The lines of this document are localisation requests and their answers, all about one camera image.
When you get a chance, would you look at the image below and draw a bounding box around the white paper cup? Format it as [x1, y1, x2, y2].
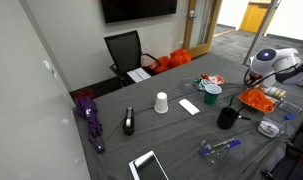
[153, 91, 170, 115]

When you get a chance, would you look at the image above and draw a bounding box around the clear box holding markers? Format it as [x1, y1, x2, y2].
[200, 133, 237, 166]

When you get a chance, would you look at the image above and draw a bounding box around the red ribbon spool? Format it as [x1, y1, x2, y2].
[210, 75, 226, 86]

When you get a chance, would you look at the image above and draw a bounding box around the teal ribbon spool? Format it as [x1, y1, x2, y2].
[200, 79, 213, 89]

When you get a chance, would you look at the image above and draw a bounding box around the orange snack bag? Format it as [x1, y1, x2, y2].
[237, 88, 277, 115]

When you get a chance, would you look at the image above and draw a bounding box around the wood framed glass door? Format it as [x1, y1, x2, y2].
[183, 0, 223, 59]

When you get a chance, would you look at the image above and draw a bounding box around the clear box holding tape roll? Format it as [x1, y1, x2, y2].
[257, 114, 289, 139]

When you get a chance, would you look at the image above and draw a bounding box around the orange plastic bag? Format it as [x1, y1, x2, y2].
[148, 55, 172, 74]
[169, 48, 193, 69]

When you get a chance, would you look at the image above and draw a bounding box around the black stand frame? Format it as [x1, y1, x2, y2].
[260, 141, 303, 180]

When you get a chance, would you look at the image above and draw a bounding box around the purple folded umbrella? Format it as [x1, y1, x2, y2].
[73, 95, 106, 155]

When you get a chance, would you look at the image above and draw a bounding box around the grey pen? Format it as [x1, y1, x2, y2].
[209, 137, 236, 148]

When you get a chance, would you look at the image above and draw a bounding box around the black office chair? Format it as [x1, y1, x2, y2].
[103, 29, 162, 88]

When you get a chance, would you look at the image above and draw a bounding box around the cream masking tape roll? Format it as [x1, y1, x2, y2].
[278, 88, 288, 101]
[262, 86, 274, 96]
[271, 86, 281, 98]

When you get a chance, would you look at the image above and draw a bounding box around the white paper sheet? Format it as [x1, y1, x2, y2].
[126, 67, 152, 84]

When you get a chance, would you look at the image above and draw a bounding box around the grey metal frame post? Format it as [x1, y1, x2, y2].
[241, 0, 281, 66]

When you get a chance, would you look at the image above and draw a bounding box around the white wall bracket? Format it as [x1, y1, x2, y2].
[42, 59, 57, 78]

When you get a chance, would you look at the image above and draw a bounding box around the dark red bag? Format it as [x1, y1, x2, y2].
[74, 88, 96, 100]

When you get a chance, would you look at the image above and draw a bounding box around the black cup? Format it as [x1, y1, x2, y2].
[216, 106, 240, 130]

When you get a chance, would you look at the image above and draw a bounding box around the black wall television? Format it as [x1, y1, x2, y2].
[100, 0, 179, 24]

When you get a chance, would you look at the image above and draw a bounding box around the yellow wooden door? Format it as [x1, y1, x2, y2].
[239, 0, 273, 34]

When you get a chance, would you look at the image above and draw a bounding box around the grey tablecloth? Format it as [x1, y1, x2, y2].
[72, 52, 303, 180]

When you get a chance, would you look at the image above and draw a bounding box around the blue capped marker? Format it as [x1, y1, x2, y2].
[198, 139, 242, 156]

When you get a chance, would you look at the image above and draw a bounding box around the clear box holding ribbon spools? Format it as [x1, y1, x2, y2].
[180, 75, 226, 94]

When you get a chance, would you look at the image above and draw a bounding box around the empty clear plastic box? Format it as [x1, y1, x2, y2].
[278, 99, 303, 117]

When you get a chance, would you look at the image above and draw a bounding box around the white rectangular eraser block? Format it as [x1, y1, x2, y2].
[177, 98, 201, 117]

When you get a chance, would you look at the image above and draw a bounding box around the large white tape roll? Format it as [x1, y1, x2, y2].
[260, 120, 281, 134]

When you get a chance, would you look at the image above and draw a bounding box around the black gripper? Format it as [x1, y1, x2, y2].
[244, 68, 263, 89]

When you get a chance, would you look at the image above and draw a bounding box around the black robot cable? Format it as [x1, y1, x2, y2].
[252, 64, 303, 86]

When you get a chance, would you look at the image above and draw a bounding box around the green plastic cup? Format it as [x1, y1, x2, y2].
[204, 83, 223, 106]

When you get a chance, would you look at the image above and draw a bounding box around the black tablet with white edge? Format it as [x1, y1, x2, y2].
[128, 150, 170, 180]

